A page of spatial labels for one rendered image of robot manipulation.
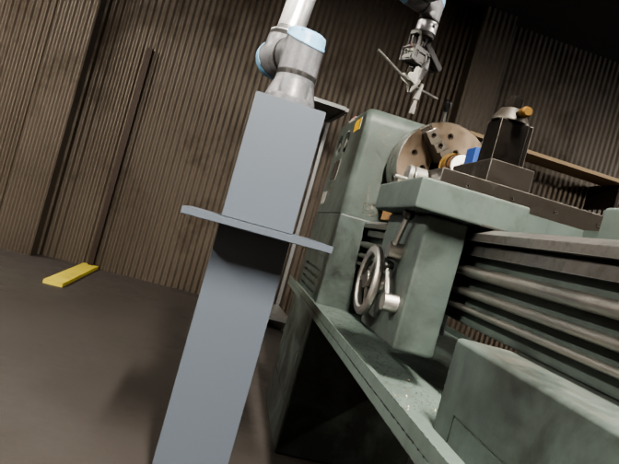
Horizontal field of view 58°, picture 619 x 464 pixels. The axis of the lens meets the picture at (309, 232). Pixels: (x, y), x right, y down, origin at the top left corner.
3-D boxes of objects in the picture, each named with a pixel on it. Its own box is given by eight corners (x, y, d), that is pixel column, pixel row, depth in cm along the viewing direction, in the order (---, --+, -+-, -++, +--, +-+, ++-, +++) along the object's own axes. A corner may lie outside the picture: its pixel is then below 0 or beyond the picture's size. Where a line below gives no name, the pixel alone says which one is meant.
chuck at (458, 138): (374, 198, 187) (408, 110, 188) (458, 231, 191) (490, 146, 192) (381, 197, 178) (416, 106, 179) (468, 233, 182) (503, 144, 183)
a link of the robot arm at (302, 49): (289, 64, 153) (302, 17, 153) (267, 69, 164) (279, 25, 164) (324, 81, 159) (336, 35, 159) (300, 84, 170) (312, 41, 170)
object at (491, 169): (448, 185, 135) (453, 165, 135) (485, 196, 137) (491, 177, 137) (484, 180, 115) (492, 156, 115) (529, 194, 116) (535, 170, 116)
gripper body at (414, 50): (397, 61, 201) (407, 29, 201) (413, 71, 206) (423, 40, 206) (412, 60, 195) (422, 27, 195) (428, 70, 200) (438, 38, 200)
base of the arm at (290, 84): (263, 94, 152) (274, 60, 152) (260, 104, 167) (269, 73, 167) (316, 110, 155) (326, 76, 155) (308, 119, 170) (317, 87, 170)
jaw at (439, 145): (429, 165, 183) (415, 132, 182) (442, 159, 184) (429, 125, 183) (441, 162, 172) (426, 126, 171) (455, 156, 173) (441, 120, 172)
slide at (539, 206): (409, 191, 130) (414, 172, 130) (573, 239, 136) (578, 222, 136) (437, 188, 112) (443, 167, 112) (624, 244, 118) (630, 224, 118)
